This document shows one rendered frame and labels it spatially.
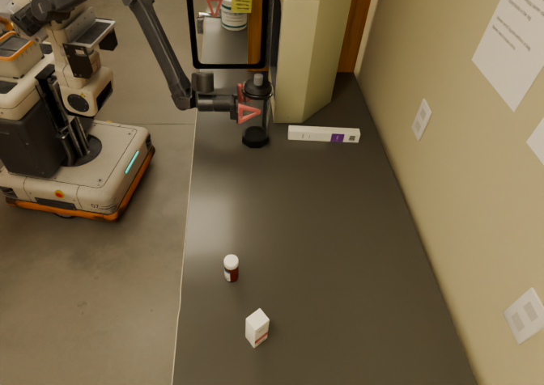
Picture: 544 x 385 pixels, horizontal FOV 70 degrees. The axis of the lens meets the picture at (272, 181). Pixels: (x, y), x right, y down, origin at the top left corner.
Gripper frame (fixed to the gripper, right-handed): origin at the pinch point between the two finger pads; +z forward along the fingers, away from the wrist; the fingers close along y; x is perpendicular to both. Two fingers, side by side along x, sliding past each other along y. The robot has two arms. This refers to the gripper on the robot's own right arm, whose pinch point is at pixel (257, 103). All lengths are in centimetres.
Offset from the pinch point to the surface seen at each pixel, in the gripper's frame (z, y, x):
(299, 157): 15.0, -9.3, 16.4
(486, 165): 51, -48, -17
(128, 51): -105, 231, 109
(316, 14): 17.8, 9.6, -26.3
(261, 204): 0.4, -30.6, 16.5
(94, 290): -80, -9, 110
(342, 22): 30.0, 21.6, -18.8
